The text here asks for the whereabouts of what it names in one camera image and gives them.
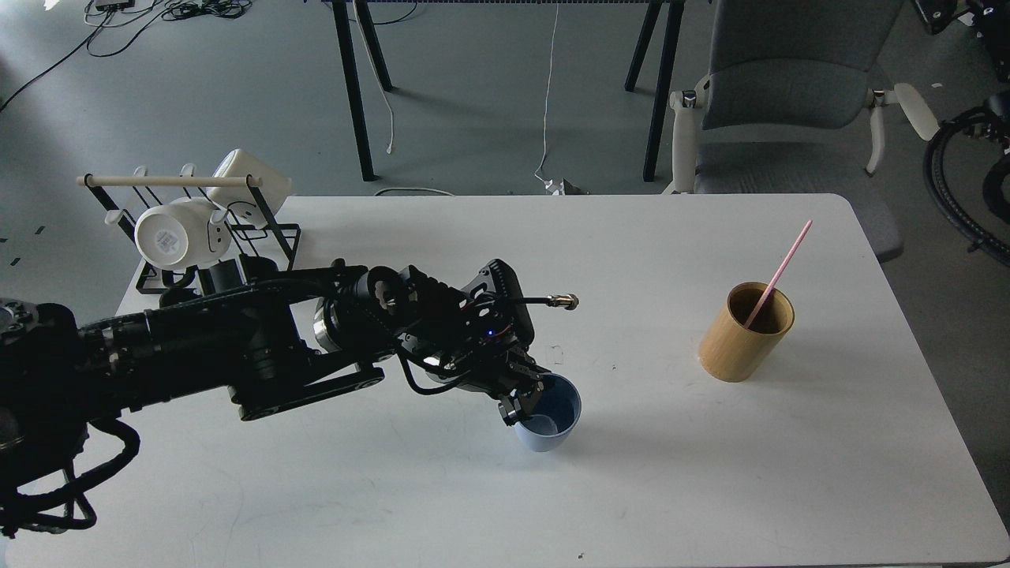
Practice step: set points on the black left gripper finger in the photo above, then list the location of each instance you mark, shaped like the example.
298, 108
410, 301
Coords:
524, 371
518, 405

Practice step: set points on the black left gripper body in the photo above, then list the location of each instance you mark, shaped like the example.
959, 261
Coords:
460, 337

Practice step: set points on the blue cup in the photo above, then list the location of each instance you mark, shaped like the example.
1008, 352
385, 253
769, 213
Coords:
554, 417

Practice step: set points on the pink chopstick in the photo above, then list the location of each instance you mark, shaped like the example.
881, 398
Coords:
774, 280

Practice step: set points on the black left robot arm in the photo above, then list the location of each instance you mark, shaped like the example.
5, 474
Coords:
275, 340

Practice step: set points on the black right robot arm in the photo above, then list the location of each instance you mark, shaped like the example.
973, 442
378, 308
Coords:
985, 121

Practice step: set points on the bamboo cylinder holder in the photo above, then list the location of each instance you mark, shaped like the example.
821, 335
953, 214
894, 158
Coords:
734, 347

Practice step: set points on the white round mug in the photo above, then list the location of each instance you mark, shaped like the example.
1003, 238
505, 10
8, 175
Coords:
184, 233

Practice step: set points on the grey office chair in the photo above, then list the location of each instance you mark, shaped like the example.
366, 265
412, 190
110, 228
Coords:
801, 64

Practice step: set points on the black wire mug rack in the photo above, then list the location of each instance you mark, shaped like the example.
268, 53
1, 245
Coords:
249, 193

